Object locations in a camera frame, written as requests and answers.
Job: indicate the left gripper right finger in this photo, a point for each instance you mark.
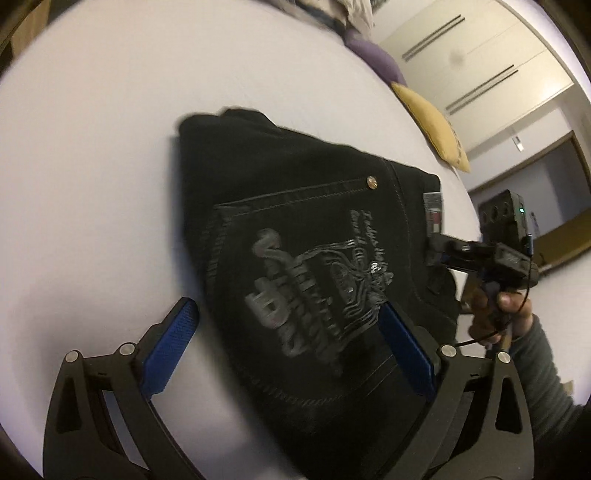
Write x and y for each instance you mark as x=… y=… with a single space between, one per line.
x=476 y=423

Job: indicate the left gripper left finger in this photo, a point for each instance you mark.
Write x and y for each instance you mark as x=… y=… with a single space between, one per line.
x=101 y=423

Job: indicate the black pants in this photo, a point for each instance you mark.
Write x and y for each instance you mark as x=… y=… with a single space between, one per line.
x=298 y=243

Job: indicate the grey sleeved right forearm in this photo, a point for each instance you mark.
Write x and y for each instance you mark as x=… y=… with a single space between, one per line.
x=555 y=419

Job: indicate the person's right hand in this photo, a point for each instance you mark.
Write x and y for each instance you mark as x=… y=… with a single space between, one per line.
x=490 y=316

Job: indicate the wooden low shelf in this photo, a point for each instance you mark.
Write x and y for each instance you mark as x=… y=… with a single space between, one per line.
x=555 y=187

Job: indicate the yellow pillow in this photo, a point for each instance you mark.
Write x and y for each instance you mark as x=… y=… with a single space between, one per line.
x=435 y=127

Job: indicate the white wardrobe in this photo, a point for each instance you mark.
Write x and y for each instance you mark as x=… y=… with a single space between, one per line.
x=479 y=64

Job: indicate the purple pillow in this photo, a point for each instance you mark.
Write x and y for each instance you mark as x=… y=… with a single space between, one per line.
x=380 y=61

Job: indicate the pile of clothes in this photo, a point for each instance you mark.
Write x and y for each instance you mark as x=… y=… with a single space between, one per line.
x=342 y=14

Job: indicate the black camera box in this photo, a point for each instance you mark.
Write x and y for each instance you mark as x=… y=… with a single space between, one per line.
x=503 y=220

